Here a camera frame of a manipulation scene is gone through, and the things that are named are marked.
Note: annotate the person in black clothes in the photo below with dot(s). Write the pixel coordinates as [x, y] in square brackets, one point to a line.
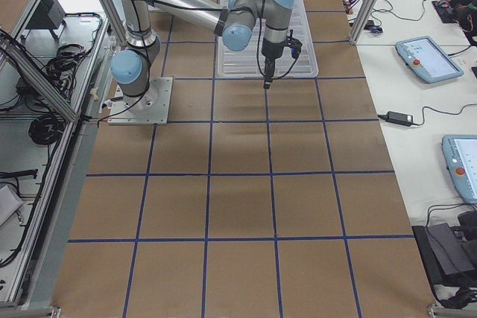
[464, 11]

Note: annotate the grey box on shelf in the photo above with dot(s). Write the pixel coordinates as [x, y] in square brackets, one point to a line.
[49, 15]

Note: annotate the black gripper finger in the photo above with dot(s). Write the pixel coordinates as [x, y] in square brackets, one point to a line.
[268, 73]

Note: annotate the black laptop bottom right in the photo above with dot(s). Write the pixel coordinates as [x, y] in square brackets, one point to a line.
[448, 253]

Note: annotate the lower blue teach pendant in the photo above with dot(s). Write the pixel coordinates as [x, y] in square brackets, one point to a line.
[460, 154]

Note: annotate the upper blue teach pendant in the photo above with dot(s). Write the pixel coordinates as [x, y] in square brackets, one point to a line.
[427, 59]

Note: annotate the blue teach pendant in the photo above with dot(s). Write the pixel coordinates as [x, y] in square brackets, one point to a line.
[427, 59]
[460, 154]

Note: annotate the black power adapter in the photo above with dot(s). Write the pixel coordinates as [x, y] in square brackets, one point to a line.
[399, 118]

